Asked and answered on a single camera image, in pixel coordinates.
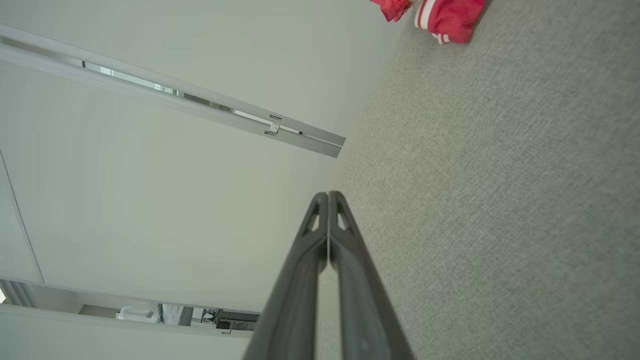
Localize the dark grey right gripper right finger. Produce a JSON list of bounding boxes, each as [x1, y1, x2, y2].
[[328, 190, 416, 360]]

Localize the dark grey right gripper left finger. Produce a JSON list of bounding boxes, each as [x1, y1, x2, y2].
[[242, 191, 330, 360]]

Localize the red shorts with white panels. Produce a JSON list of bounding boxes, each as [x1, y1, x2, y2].
[[369, 0, 414, 23]]

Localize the red white basketball jersey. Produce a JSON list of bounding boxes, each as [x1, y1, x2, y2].
[[413, 0, 486, 45]]

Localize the white container behind partition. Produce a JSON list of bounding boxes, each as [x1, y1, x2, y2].
[[115, 303, 161, 324]]

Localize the grey partition post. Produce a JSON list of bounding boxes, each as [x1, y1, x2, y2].
[[0, 23, 347, 159]]

